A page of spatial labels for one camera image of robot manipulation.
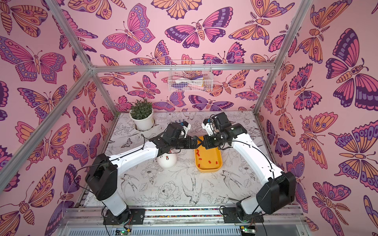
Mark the white dome with screws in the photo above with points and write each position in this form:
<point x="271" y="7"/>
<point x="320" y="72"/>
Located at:
<point x="167" y="160"/>

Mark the green plant in white pot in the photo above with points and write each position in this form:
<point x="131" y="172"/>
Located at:
<point x="142" y="114"/>

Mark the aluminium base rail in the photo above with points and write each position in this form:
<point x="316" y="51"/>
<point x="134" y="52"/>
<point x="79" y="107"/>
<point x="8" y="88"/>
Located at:
<point x="160" y="216"/>

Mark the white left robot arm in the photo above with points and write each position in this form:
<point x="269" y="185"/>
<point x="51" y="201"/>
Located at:
<point x="103" y="174"/>

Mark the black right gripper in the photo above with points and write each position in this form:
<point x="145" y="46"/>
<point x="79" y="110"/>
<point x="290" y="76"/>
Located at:
<point x="209" y="142"/>

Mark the aluminium frame corner post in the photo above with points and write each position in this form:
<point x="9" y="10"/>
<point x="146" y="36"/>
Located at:
<point x="64" y="24"/>

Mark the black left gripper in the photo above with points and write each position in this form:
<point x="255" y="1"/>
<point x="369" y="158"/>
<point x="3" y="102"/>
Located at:
<point x="189" y="143"/>

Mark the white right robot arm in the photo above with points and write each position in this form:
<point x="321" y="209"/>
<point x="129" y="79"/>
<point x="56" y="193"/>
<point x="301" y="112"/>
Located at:
<point x="277" y="187"/>

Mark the yellow plastic tray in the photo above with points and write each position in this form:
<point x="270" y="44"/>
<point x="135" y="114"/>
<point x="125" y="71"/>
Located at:
<point x="208" y="160"/>

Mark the white wire wall basket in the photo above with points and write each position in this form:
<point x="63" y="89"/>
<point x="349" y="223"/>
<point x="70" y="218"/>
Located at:
<point x="190" y="75"/>

